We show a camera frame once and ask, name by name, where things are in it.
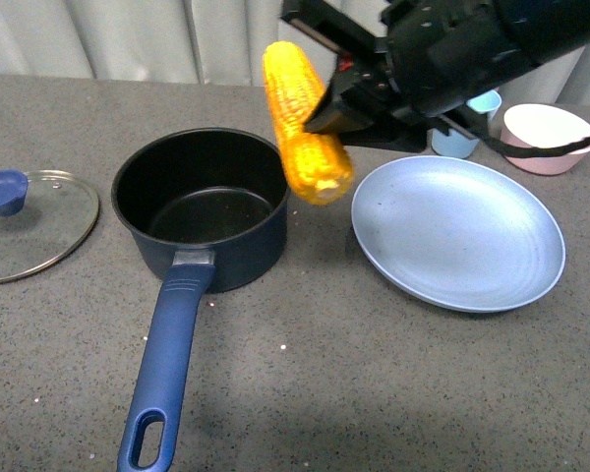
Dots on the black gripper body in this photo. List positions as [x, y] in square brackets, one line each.
[435, 56]

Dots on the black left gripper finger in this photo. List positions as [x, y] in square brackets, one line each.
[354, 103]

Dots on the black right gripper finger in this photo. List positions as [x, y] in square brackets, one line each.
[331, 28]

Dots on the yellow corn cob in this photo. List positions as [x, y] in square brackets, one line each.
[317, 167]

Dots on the glass pot lid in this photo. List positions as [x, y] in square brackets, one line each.
[58, 213]

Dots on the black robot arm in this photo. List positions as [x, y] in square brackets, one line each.
[546, 30]

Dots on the light blue cup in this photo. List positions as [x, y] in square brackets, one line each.
[454, 144]

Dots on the pink bowl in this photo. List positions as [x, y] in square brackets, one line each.
[544, 126]

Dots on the white curtain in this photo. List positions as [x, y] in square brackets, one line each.
[216, 42]

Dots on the light blue plate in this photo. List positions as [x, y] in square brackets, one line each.
[457, 234]

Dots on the dark blue saucepan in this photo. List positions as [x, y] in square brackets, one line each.
[207, 209]

